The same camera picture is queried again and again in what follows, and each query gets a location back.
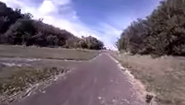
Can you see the grey asphalt path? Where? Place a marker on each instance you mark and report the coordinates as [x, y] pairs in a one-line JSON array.
[[93, 85]]

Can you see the dry grass field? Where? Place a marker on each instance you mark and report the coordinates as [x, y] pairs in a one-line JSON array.
[[36, 52]]

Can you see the dark wood of trees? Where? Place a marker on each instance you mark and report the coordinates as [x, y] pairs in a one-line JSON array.
[[22, 30]]

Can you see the grey side path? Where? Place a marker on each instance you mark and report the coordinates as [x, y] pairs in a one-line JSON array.
[[19, 61]]

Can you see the row of green trees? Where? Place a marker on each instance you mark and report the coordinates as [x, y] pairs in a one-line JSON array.
[[170, 30]]

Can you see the dry grass verge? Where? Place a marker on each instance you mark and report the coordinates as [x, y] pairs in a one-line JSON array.
[[171, 77]]

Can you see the grass patch with weeds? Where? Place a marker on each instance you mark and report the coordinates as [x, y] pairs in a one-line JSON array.
[[13, 79]]

